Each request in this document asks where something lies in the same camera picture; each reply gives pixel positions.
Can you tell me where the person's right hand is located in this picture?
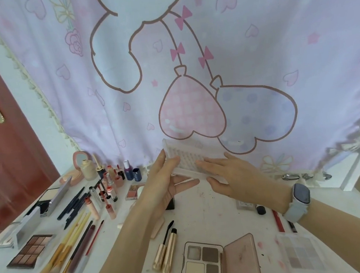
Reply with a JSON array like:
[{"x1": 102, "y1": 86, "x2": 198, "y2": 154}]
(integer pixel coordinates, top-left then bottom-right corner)
[{"x1": 194, "y1": 145, "x2": 296, "y2": 221}]

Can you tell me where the pink four-pan eyeshadow palette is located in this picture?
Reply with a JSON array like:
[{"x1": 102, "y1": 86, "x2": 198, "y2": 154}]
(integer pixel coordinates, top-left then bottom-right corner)
[{"x1": 176, "y1": 232, "x2": 262, "y2": 273}]

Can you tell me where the clear eyeshadow compact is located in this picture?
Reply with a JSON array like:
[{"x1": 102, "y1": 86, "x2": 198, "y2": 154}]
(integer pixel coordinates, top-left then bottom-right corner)
[{"x1": 275, "y1": 229, "x2": 329, "y2": 273}]

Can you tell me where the person's left hand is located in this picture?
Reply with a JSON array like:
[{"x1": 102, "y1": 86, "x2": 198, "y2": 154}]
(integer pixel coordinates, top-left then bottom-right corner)
[{"x1": 126, "y1": 145, "x2": 204, "y2": 231}]

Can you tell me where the black eyeliner pencil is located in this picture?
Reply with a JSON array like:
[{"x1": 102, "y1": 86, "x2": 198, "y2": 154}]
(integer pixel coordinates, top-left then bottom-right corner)
[{"x1": 61, "y1": 193, "x2": 93, "y2": 230}]

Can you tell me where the pink cushion compact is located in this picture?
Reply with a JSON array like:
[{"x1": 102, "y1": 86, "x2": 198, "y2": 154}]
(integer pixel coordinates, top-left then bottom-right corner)
[{"x1": 57, "y1": 150, "x2": 96, "y2": 188}]

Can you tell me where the dark grey palette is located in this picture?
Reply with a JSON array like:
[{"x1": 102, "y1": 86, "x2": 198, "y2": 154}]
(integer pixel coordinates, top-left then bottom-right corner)
[{"x1": 23, "y1": 176, "x2": 76, "y2": 219}]

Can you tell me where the cream gold tube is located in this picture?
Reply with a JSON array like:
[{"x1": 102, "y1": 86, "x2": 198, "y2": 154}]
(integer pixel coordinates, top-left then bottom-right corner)
[{"x1": 158, "y1": 228, "x2": 181, "y2": 273}]

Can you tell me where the navy lipstick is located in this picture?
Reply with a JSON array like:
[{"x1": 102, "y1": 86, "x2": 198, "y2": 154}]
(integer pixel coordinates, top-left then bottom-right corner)
[{"x1": 123, "y1": 159, "x2": 135, "y2": 182}]

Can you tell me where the white smartwatch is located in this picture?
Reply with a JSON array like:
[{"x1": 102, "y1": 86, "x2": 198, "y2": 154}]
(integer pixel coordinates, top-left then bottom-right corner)
[{"x1": 280, "y1": 181, "x2": 313, "y2": 224}]

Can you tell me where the person's right forearm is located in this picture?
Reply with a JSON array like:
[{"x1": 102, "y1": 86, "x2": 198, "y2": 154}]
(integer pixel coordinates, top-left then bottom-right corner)
[{"x1": 297, "y1": 194, "x2": 360, "y2": 273}]

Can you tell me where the lilac cartoon cloth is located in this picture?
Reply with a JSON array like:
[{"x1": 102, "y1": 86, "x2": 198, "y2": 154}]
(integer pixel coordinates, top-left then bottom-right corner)
[{"x1": 0, "y1": 0, "x2": 360, "y2": 205}]

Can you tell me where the small red blush palette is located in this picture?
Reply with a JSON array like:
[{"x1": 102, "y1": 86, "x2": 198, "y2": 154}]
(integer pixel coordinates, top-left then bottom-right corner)
[{"x1": 124, "y1": 182, "x2": 147, "y2": 202}]

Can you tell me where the black foundation bottle cap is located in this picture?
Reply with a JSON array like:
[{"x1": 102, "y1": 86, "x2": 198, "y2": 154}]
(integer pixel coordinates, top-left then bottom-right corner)
[{"x1": 92, "y1": 153, "x2": 107, "y2": 180}]

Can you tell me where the brown lip gloss wand cap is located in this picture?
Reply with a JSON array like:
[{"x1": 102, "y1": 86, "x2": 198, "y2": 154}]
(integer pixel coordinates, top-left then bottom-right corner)
[{"x1": 105, "y1": 195, "x2": 117, "y2": 220}]

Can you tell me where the person's left forearm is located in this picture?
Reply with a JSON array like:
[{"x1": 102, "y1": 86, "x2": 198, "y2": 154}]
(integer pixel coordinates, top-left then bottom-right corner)
[{"x1": 77, "y1": 205, "x2": 171, "y2": 273}]

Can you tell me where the brown wooden door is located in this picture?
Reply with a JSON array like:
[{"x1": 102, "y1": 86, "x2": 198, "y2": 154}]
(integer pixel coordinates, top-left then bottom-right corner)
[{"x1": 0, "y1": 14, "x2": 66, "y2": 244}]

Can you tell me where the small clear square compact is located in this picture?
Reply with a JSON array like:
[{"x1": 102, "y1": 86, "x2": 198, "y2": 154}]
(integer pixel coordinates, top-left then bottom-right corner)
[{"x1": 235, "y1": 197, "x2": 257, "y2": 212}]

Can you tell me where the white table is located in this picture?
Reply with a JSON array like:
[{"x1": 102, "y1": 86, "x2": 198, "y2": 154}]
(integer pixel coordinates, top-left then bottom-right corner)
[{"x1": 0, "y1": 144, "x2": 360, "y2": 273}]

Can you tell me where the orange brown eyeshadow palette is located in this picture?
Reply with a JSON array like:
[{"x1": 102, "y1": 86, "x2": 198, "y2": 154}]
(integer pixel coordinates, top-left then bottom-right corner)
[{"x1": 4, "y1": 233, "x2": 57, "y2": 271}]

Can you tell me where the beige foundation bottle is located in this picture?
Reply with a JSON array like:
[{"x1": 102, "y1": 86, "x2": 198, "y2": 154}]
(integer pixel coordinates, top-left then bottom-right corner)
[{"x1": 80, "y1": 158, "x2": 99, "y2": 182}]

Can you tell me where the silver square palette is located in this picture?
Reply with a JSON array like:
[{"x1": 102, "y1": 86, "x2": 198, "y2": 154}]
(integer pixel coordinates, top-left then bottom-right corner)
[{"x1": 0, "y1": 215, "x2": 44, "y2": 252}]

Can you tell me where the paper instruction sheet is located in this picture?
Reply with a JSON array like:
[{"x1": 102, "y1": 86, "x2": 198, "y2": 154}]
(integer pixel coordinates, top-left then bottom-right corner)
[{"x1": 161, "y1": 133, "x2": 230, "y2": 190}]

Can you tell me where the yellow handled makeup brush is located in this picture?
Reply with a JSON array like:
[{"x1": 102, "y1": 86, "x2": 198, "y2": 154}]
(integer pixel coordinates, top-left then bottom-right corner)
[{"x1": 29, "y1": 211, "x2": 92, "y2": 273}]

